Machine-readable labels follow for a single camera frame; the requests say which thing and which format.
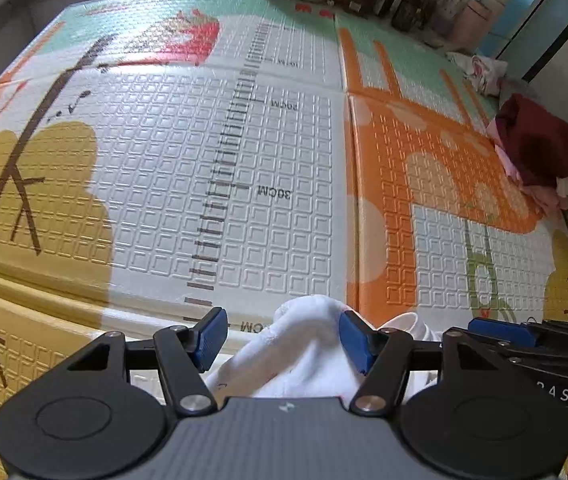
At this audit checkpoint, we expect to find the dark red clothes pile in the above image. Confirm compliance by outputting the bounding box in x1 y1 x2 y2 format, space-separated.
488 93 568 217

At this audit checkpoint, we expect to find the colourful foam play mat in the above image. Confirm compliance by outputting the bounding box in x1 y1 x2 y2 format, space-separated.
0 0 568 480

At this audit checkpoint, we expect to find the pink white cloth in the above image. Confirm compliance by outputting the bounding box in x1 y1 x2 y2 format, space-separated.
446 52 508 96

